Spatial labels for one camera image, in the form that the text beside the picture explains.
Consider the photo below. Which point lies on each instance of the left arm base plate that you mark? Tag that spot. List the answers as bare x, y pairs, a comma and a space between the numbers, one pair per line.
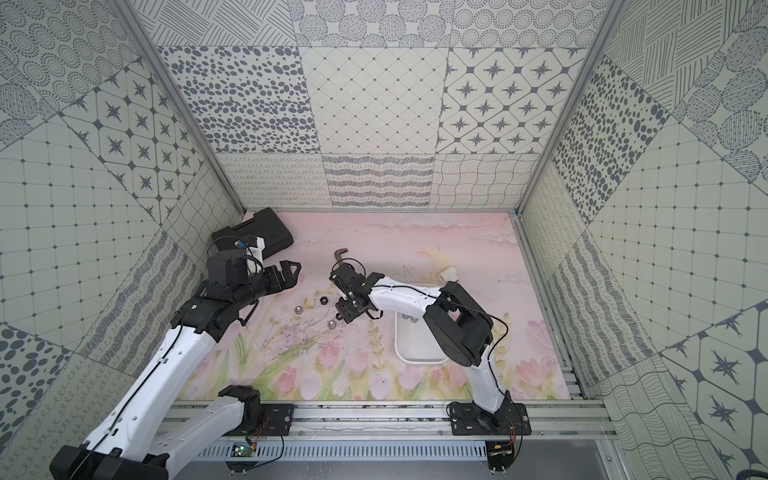
271, 419

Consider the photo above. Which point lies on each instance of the white pipe elbow fitting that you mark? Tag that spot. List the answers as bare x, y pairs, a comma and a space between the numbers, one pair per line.
449, 274

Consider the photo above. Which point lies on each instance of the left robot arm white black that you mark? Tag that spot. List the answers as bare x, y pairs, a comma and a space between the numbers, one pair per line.
125, 445

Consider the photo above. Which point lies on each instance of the rusty wrench jaw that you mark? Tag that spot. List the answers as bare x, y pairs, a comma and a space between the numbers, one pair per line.
339, 256

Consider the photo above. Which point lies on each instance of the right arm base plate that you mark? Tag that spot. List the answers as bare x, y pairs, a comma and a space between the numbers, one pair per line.
468, 419

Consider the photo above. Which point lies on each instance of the controller board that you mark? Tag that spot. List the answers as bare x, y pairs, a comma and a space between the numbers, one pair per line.
241, 459
499, 456

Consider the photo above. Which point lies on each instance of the aluminium rail frame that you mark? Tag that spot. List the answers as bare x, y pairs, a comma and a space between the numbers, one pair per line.
422, 420

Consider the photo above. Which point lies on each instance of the left controller board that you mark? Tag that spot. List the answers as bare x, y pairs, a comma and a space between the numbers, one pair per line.
241, 459

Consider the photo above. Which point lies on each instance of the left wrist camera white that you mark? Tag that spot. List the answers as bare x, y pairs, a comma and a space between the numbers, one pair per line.
252, 245

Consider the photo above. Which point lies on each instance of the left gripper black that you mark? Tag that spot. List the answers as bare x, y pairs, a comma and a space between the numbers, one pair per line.
274, 279

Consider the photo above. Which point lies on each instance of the black plastic tool case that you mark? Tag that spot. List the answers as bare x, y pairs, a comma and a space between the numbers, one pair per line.
264, 224

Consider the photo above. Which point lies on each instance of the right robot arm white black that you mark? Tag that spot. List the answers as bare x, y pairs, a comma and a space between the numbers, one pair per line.
461, 328

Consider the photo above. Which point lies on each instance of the white slotted cable duct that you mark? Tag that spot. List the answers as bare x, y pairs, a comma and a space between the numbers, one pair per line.
339, 450

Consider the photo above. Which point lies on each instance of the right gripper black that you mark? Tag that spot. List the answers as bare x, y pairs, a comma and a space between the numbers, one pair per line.
346, 314

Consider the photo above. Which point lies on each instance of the right controller board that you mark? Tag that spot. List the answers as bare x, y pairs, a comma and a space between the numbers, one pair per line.
499, 456

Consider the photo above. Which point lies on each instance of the white storage tray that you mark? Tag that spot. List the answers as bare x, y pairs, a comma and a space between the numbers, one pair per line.
414, 342

